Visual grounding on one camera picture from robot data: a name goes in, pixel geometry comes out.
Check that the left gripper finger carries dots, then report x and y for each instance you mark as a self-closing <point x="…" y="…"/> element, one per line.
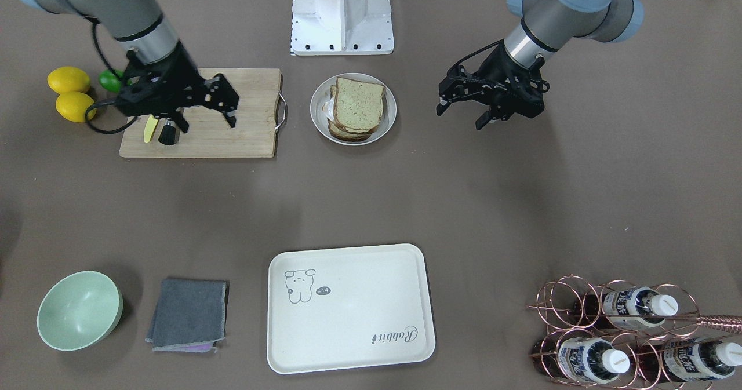
<point x="441" y="107"/>
<point x="484" y="119"/>

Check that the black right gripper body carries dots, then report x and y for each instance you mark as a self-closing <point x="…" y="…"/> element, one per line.
<point x="184" y="69"/>

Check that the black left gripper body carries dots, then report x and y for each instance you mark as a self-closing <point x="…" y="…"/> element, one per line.
<point x="494" y="68"/>

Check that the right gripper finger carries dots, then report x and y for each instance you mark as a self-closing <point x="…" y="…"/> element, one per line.
<point x="178" y="119"/>
<point x="229" y="113"/>

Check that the bread slice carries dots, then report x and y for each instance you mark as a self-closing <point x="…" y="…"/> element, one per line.
<point x="358" y="106"/>
<point x="342" y="134"/>

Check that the fried egg toy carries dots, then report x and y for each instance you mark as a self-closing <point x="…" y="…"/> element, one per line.
<point x="328" y="109"/>

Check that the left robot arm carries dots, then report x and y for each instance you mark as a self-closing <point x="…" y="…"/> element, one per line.
<point x="547" y="25"/>

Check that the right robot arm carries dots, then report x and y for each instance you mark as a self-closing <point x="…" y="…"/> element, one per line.
<point x="139" y="24"/>

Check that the cream rabbit tray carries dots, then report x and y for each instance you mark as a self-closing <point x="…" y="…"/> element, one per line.
<point x="346" y="308"/>

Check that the wooden cutting board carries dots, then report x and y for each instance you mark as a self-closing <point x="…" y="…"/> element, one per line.
<point x="209" y="136"/>

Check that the green lime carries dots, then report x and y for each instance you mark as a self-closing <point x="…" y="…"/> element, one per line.
<point x="111" y="80"/>

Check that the yellow lemon near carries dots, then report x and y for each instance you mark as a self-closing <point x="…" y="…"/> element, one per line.
<point x="73" y="105"/>

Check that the yellow lemon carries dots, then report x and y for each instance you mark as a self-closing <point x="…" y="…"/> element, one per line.
<point x="73" y="105"/>
<point x="67" y="79"/>

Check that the yellow lemon far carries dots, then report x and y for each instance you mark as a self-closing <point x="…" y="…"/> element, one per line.
<point x="67" y="79"/>

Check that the white round plate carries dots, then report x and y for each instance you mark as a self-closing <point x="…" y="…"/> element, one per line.
<point x="322" y="94"/>

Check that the grey folded cloth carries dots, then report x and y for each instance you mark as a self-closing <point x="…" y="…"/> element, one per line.
<point x="190" y="315"/>

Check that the mint green bowl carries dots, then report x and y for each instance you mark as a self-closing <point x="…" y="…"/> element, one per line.
<point x="79" y="311"/>

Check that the drink bottle back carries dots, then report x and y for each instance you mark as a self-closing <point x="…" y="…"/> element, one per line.
<point x="632" y="309"/>

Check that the drink bottle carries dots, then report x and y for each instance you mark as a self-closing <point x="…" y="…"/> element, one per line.
<point x="587" y="360"/>
<point x="632" y="309"/>
<point x="690" y="360"/>

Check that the drink bottle front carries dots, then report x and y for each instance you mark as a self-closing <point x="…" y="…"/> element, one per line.
<point x="587" y="360"/>

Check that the drink bottle middle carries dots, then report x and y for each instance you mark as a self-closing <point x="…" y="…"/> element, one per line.
<point x="690" y="360"/>

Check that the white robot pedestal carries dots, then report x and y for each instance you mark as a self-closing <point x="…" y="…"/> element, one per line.
<point x="341" y="28"/>

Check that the copper wire bottle rack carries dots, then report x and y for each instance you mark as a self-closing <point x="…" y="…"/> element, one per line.
<point x="555" y="299"/>

